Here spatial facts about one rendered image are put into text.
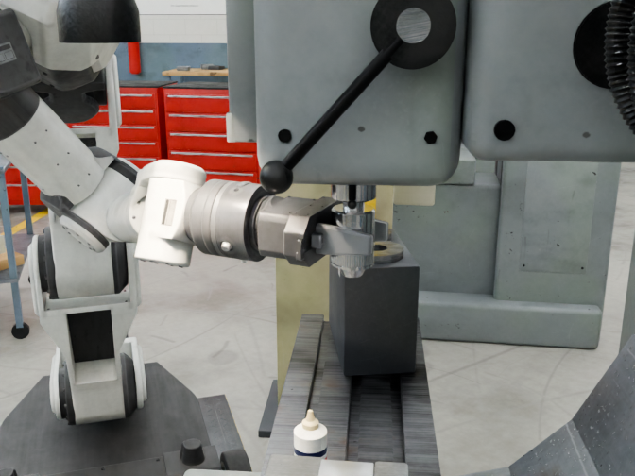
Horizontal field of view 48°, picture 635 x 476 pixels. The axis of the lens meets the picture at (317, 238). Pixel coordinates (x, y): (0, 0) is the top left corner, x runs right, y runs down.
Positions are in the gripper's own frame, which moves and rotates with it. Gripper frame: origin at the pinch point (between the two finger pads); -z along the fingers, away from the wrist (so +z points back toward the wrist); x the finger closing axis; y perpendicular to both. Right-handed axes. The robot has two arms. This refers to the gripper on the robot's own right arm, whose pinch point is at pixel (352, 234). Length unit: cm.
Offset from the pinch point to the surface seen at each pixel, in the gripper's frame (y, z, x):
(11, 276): 94, 229, 166
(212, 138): 63, 253, 389
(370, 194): -4.9, -2.2, -0.9
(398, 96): -15.7, -6.9, -8.2
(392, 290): 18.7, 5.1, 32.9
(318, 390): 35.0, 14.6, 25.9
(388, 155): -10.5, -6.3, -8.4
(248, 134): -10.9, 9.7, -5.3
